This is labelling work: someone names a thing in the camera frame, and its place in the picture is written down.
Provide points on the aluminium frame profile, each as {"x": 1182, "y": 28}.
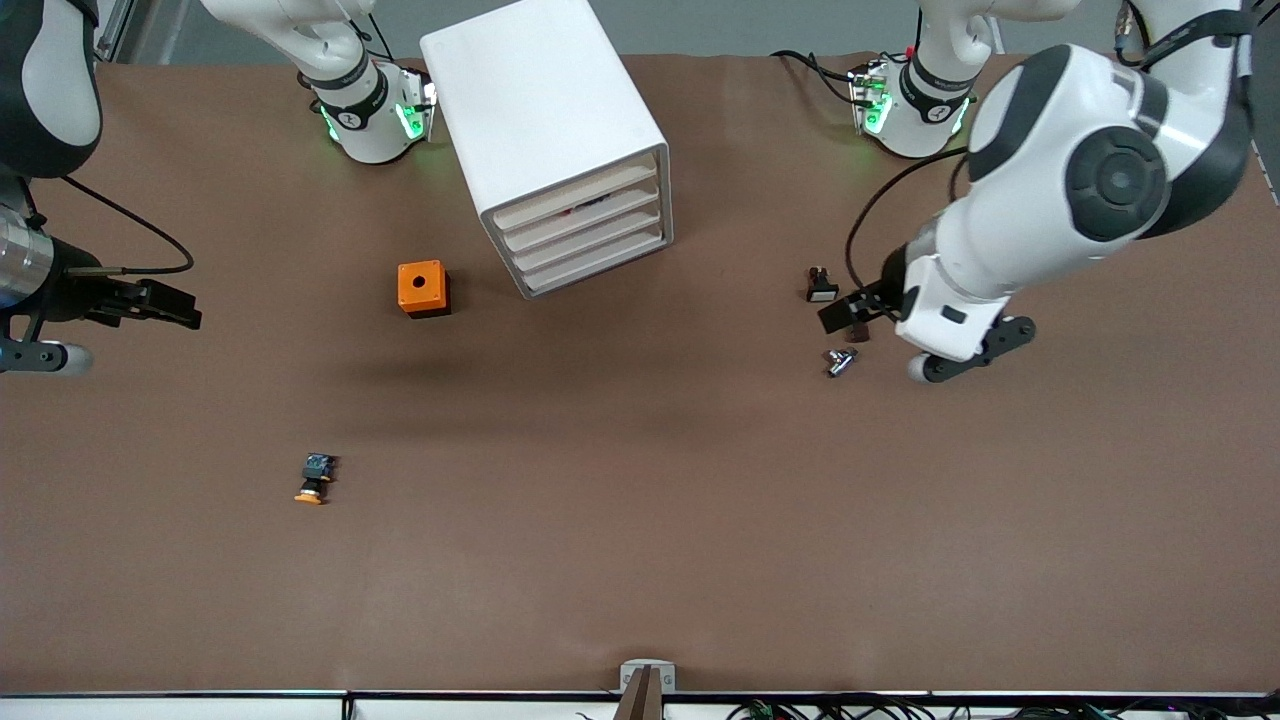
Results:
{"x": 115, "y": 25}

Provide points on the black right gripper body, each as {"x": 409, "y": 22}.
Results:
{"x": 72, "y": 296}

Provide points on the small black push-button switch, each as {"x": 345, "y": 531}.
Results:
{"x": 821, "y": 288}

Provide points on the white drawer with red parts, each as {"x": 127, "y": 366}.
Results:
{"x": 575, "y": 198}

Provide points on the brown terminal block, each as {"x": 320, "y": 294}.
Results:
{"x": 857, "y": 333}

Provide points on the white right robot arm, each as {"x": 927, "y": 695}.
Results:
{"x": 50, "y": 90}

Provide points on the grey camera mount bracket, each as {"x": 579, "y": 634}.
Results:
{"x": 647, "y": 668}

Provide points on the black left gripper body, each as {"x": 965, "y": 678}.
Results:
{"x": 889, "y": 276}

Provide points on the orange button box with hole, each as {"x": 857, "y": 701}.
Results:
{"x": 420, "y": 286}

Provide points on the yellow mushroom push button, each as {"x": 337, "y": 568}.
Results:
{"x": 318, "y": 478}

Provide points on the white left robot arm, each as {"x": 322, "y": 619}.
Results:
{"x": 1060, "y": 200}

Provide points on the silver key switch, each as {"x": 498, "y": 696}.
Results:
{"x": 841, "y": 362}

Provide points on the white table edge rail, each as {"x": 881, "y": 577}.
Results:
{"x": 200, "y": 706}

